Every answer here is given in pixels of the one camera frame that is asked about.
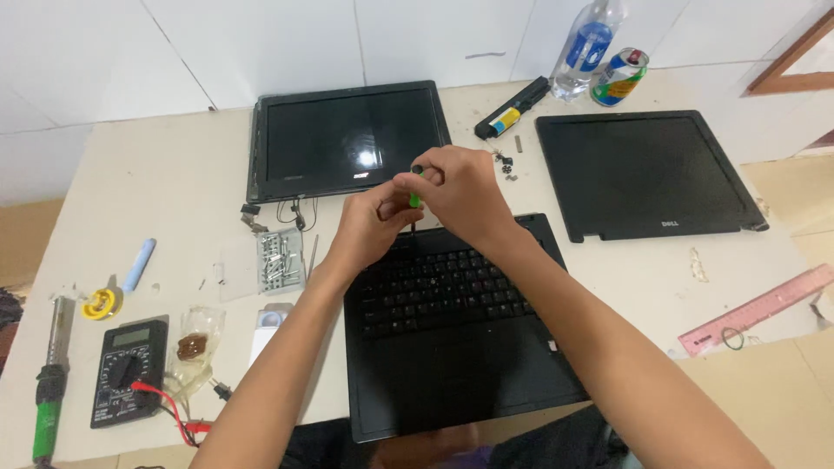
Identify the small grey metal piece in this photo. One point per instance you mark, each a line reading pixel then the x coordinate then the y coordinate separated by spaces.
pixel 518 143

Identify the green rubber band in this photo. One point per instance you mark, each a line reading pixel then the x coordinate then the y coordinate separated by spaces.
pixel 723 340

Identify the thin metal rod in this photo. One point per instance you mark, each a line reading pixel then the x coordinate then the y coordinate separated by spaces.
pixel 313 255

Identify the brown wooden frame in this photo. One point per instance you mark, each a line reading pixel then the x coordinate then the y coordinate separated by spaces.
pixel 791 65

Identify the black digital multimeter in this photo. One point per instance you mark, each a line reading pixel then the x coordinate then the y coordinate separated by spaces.
pixel 127 374

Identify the blue green drink can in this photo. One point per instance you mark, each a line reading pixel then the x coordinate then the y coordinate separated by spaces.
pixel 619 78

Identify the black laptop lid cover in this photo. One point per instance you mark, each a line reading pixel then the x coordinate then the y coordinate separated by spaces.
pixel 642 172

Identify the black laptop battery yellow label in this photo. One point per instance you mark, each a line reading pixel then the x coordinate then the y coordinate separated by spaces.
pixel 511 111

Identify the black plug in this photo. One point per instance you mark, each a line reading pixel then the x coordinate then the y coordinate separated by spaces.
pixel 222 391

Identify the dark cloth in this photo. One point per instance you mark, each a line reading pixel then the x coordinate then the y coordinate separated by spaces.
pixel 8 319

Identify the black laptop screen panel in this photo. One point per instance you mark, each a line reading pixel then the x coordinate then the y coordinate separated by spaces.
pixel 326 137

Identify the person's left hand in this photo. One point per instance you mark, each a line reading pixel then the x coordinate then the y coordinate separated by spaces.
pixel 365 228

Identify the light blue tube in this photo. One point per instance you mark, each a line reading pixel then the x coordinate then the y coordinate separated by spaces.
pixel 139 264

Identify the person's dark clothing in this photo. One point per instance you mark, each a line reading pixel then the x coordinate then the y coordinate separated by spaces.
pixel 554 449

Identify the clear plastic bag brown contents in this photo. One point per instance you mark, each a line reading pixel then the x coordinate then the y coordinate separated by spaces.
pixel 195 348

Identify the person's right fingers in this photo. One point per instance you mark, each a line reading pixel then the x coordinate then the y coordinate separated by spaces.
pixel 433 176

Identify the yellow solder spool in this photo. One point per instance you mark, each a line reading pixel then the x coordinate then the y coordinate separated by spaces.
pixel 101 304

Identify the white box with clear lid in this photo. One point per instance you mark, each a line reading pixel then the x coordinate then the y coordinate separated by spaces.
pixel 266 335

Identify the person's right hand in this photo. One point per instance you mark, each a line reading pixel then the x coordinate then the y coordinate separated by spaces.
pixel 472 195

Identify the black laptop base with keyboard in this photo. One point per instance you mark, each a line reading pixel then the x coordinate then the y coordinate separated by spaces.
pixel 449 355

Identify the red multimeter probe lead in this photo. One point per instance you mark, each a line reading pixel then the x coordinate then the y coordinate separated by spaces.
pixel 168 400

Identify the torn beige scrap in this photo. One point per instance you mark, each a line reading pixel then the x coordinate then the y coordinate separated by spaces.
pixel 698 266

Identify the clear plastic box of screws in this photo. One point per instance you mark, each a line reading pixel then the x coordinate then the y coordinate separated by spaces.
pixel 280 260

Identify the pink ruler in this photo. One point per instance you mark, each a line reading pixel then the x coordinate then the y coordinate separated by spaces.
pixel 762 309

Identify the clear water bottle blue label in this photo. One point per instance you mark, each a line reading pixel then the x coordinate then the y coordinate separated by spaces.
pixel 586 52

